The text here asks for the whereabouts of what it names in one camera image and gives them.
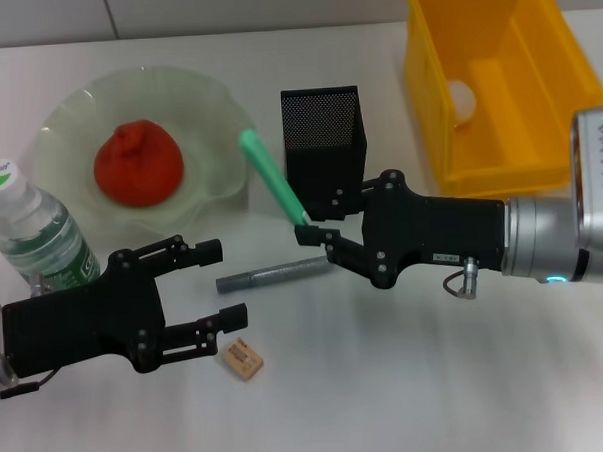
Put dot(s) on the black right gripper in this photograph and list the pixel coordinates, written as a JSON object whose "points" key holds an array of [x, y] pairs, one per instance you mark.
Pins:
{"points": [[432, 230]]}

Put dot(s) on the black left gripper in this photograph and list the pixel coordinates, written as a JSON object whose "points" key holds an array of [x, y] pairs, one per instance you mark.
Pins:
{"points": [[80, 326]]}

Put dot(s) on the mint green pen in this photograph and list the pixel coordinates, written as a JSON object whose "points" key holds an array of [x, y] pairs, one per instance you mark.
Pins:
{"points": [[272, 177]]}

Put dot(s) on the orange fruit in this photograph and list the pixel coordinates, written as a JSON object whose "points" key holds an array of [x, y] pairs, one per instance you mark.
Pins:
{"points": [[139, 168]]}

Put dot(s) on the white paper ball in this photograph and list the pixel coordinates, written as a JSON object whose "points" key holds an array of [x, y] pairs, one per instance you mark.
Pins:
{"points": [[463, 101]]}

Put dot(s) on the clear green-label water bottle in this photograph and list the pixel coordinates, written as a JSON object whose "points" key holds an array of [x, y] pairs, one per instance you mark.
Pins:
{"points": [[37, 237]]}

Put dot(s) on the grey marker pen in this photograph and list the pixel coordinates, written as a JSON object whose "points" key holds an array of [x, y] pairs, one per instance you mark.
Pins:
{"points": [[273, 274]]}

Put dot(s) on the beige eraser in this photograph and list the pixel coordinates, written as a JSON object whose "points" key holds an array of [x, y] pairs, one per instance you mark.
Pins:
{"points": [[242, 359]]}

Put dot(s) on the black mesh pen holder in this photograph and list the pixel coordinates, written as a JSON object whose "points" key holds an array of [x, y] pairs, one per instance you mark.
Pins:
{"points": [[322, 135]]}

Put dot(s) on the pale green glass fruit plate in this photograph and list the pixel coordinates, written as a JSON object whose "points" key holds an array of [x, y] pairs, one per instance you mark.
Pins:
{"points": [[207, 140]]}

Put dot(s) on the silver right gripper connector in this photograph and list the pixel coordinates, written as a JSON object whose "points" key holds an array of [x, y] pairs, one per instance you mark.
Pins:
{"points": [[469, 279]]}

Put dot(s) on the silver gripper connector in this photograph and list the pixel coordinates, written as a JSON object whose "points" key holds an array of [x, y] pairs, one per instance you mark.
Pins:
{"points": [[39, 287], [469, 279]]}

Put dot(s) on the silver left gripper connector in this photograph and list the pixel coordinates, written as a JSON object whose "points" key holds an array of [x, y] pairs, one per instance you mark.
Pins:
{"points": [[39, 287]]}

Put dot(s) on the yellow plastic bin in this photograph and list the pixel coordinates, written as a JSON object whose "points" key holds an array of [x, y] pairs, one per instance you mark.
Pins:
{"points": [[527, 126]]}

